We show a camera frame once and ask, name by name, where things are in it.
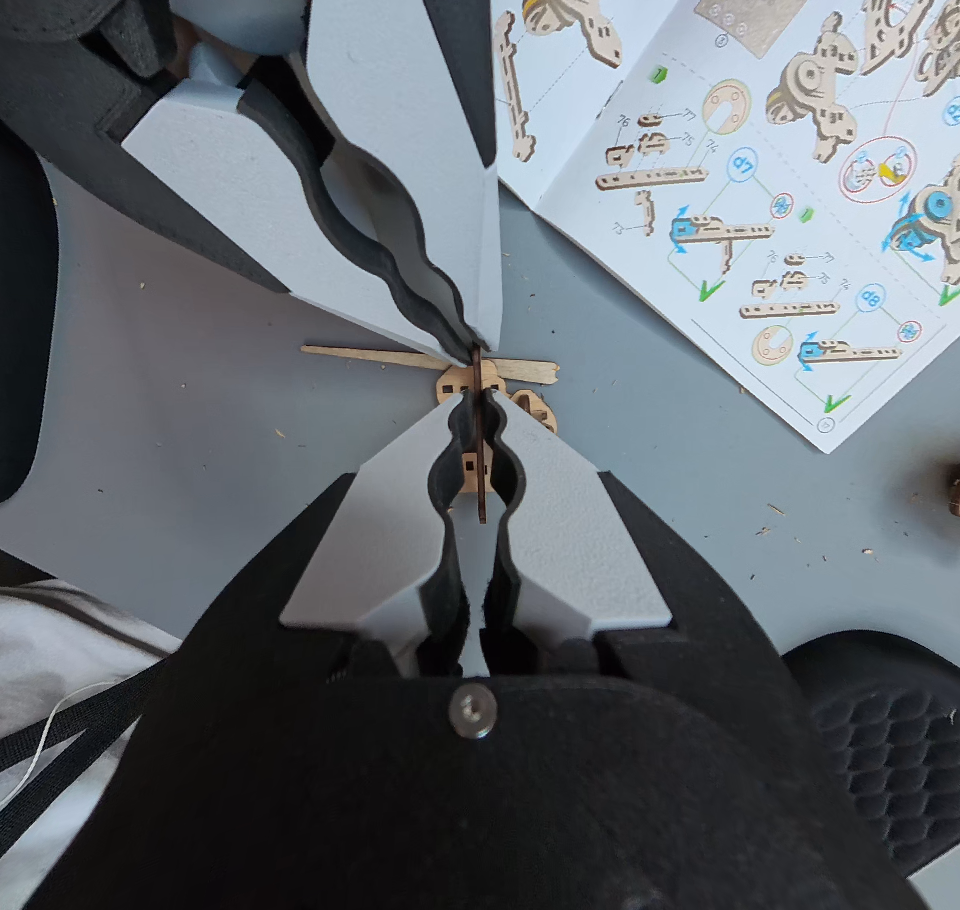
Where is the black foam pad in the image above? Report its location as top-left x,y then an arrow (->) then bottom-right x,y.
0,121 -> 61,506

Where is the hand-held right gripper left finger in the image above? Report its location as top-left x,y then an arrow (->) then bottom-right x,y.
279,393 -> 481,675

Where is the thin white cord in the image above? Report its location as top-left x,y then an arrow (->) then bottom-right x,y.
0,679 -> 125,810

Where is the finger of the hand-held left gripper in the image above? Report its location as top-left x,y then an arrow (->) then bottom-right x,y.
168,0 -> 504,355
122,44 -> 483,365

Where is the black mesh chair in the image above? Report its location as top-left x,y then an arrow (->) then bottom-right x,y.
780,625 -> 960,877

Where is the wooden plate with wheel assembly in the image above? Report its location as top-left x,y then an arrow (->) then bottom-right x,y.
437,359 -> 561,495

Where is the person's white shirt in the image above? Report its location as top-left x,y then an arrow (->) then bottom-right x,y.
0,579 -> 185,910

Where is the flat wooden stick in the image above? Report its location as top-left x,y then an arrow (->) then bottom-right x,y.
301,344 -> 561,386

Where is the printed assembly instruction booklet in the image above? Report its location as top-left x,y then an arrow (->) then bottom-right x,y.
487,0 -> 960,455

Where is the black strap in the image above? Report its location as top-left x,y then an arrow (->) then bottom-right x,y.
0,659 -> 172,775
0,709 -> 145,857

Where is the thin dark wooden strip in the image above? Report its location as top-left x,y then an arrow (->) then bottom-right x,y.
471,345 -> 489,525

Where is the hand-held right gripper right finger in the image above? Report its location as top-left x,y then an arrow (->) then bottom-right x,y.
480,391 -> 671,675

